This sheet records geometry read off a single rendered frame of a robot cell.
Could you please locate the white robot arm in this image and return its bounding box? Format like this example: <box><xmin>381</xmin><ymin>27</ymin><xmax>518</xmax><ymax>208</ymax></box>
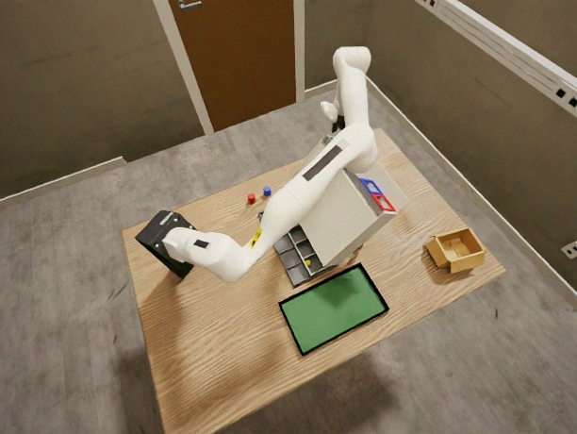
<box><xmin>162</xmin><ymin>47</ymin><xmax>378</xmax><ymax>283</ymax></box>

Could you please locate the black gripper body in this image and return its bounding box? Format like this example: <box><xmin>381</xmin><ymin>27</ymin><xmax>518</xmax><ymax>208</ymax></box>
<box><xmin>337</xmin><ymin>115</ymin><xmax>346</xmax><ymax>129</ymax></box>

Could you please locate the blue square band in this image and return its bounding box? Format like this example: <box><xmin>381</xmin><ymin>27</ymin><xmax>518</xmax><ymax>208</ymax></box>
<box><xmin>359</xmin><ymin>178</ymin><xmax>384</xmax><ymax>195</ymax></box>

